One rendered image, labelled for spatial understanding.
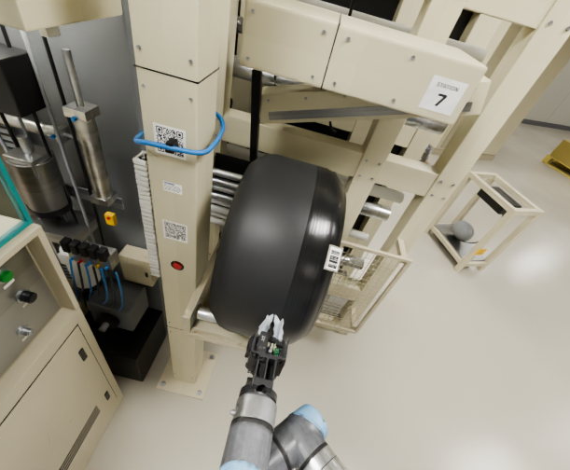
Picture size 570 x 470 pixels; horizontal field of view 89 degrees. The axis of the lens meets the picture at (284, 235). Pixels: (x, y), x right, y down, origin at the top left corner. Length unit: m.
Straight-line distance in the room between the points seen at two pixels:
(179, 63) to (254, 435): 0.67
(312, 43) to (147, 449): 1.86
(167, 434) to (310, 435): 1.32
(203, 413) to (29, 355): 1.03
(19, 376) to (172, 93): 0.87
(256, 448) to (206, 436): 1.35
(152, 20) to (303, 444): 0.82
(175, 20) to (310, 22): 0.34
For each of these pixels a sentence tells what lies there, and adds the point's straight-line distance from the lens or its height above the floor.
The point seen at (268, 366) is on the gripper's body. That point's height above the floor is 1.29.
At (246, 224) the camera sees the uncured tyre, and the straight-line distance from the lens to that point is 0.69.
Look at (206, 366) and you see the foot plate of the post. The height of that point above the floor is 0.01.
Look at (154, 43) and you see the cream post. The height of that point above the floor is 1.70.
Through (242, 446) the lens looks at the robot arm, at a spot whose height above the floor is 1.32.
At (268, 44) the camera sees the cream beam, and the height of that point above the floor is 1.70.
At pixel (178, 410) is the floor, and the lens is 1.94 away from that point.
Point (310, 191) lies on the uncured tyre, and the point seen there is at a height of 1.46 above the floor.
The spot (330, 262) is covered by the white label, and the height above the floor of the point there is 1.38.
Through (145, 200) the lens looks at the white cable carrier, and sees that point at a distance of 0.92.
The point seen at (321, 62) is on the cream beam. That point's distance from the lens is 0.88.
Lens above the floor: 1.87
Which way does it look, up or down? 42 degrees down
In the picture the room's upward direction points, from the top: 17 degrees clockwise
